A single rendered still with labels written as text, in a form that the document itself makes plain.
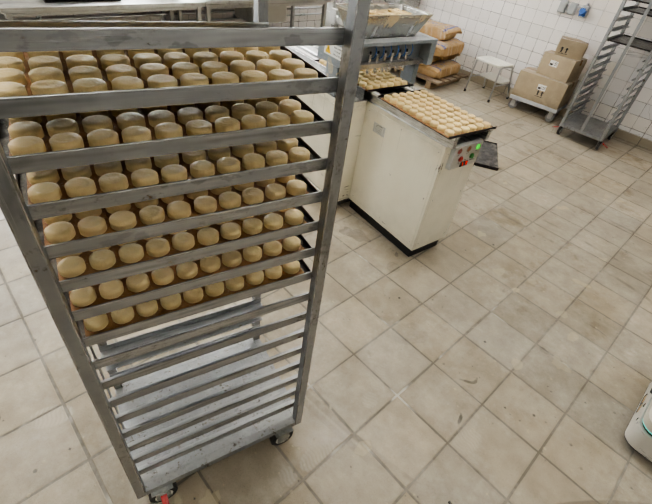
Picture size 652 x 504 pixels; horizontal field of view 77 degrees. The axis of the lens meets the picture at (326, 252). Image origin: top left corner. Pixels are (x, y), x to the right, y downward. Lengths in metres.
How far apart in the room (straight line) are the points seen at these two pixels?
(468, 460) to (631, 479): 0.74
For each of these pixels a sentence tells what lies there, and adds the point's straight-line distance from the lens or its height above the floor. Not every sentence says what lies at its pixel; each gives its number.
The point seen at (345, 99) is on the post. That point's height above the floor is 1.48.
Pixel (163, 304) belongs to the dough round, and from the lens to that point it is 1.12.
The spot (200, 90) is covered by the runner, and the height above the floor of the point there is 1.51.
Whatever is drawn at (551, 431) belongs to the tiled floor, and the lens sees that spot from 2.40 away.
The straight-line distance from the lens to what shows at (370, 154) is 2.88.
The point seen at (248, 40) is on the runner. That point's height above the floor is 1.59.
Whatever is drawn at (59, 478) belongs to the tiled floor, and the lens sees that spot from 2.06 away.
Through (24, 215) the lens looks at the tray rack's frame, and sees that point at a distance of 0.83.
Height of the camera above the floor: 1.78
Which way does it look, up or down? 40 degrees down
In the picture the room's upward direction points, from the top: 9 degrees clockwise
